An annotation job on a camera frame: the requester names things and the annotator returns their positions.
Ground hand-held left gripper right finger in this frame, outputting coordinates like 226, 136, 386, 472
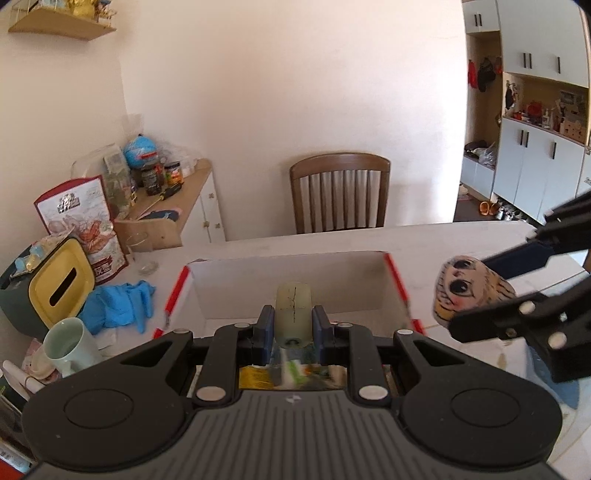
311, 305, 476, 408

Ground small yellow box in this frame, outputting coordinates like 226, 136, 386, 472
239, 364, 273, 391

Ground striped cartoon face toy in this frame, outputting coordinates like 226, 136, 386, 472
433, 255, 517, 329

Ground dark glass jar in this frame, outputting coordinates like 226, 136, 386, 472
141, 165, 163, 195

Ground small photo frame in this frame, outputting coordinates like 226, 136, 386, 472
556, 90, 588, 116

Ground black hanging bag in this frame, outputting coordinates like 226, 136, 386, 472
477, 58, 496, 93

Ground clear drinking glass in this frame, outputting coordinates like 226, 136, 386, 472
124, 232, 160, 277

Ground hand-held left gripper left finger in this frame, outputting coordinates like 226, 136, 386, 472
108, 305, 276, 408

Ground white and blue plastic bag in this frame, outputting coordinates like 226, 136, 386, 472
277, 348, 347, 391

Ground pale green cylinder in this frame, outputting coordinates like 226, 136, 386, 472
276, 282, 314, 348

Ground row of white sneakers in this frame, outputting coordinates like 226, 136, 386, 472
490, 203, 525, 221

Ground blue speckled coaster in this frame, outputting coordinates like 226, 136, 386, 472
538, 369, 580, 410

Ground tissue box with yellow lid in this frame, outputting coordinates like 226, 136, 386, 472
0, 237, 96, 343

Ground clear wrapped snack packets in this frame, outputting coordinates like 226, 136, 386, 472
14, 233, 63, 278

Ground red and white snack bag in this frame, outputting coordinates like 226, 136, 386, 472
34, 176, 129, 285

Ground black and yellow screwdriver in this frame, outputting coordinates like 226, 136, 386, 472
148, 182, 184, 204

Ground wooden wall shelf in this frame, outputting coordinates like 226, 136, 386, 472
8, 0, 117, 41

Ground white and red cardboard box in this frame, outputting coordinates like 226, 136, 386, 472
154, 251, 423, 393

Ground pale green mug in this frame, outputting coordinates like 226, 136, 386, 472
43, 318, 101, 376

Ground blue cloth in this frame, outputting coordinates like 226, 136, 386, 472
83, 281, 157, 335

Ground clear bag of dried plants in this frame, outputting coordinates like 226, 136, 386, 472
71, 143, 139, 221

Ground white sideboard with wooden top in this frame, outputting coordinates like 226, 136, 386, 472
113, 159, 227, 254

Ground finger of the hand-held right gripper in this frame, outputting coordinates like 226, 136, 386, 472
450, 274, 591, 384
485, 191, 591, 281

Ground dark blue pad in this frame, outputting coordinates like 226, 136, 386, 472
137, 209, 182, 223

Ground white and wood wall cabinet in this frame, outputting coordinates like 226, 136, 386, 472
455, 0, 591, 228

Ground small blue globe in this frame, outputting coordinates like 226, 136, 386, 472
123, 134, 159, 169

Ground crumpled clear plastic bag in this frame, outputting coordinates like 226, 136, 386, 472
157, 141, 204, 175

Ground brown wooden slatted chair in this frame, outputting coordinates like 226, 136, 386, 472
290, 152, 391, 234

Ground wooden desk organizer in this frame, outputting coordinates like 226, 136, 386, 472
560, 117, 586, 141

